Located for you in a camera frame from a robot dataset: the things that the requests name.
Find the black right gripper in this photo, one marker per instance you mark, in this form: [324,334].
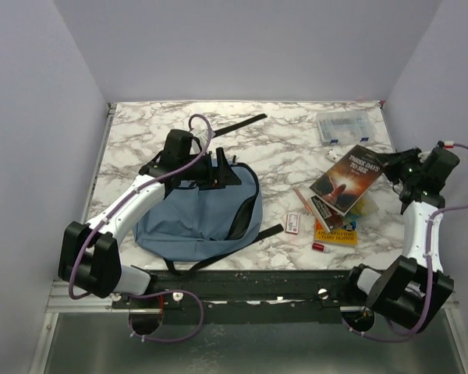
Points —
[391,163]

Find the white plastic pipe fitting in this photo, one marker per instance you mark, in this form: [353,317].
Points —
[332,155]

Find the aluminium frame rail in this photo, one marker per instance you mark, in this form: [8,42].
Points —
[232,288]

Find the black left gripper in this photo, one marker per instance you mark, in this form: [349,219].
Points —
[212,177]

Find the black metal base rail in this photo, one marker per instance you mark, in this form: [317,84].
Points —
[359,317]

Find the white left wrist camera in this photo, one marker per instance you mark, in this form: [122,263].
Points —
[203,135]

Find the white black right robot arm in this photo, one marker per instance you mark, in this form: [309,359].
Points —
[413,253]

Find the red cap glue stick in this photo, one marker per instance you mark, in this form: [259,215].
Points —
[320,247]

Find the clear plastic organizer box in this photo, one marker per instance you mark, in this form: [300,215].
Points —
[344,128]

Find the orange pencil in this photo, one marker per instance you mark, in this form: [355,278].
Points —
[302,199]

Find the red white small box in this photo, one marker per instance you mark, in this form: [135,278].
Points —
[292,223]

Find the dark red paperback book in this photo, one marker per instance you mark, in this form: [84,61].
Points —
[347,180]

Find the blue fabric backpack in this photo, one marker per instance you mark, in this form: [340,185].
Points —
[203,226]

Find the yellow cover paperback book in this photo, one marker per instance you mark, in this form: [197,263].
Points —
[332,220]

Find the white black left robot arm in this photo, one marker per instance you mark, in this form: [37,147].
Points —
[90,260]

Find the yellow children's paperback book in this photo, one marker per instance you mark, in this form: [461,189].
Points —
[344,236]

